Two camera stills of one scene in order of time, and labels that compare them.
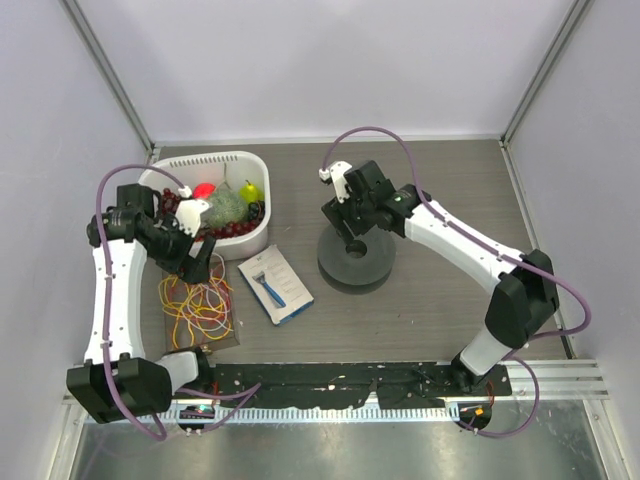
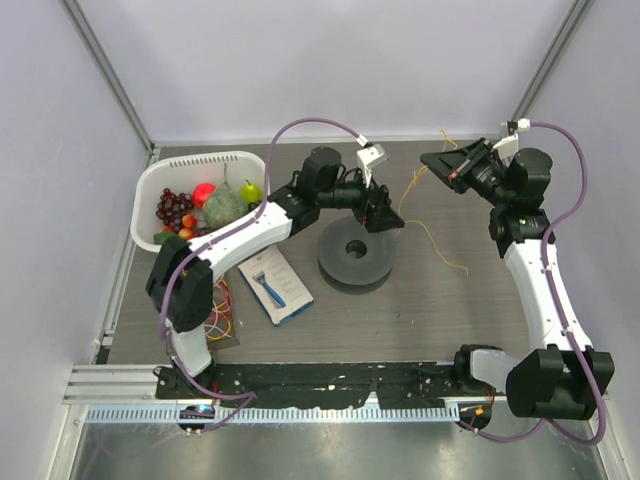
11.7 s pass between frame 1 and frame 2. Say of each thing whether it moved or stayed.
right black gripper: moved
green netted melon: stayed
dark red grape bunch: stayed
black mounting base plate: stayed
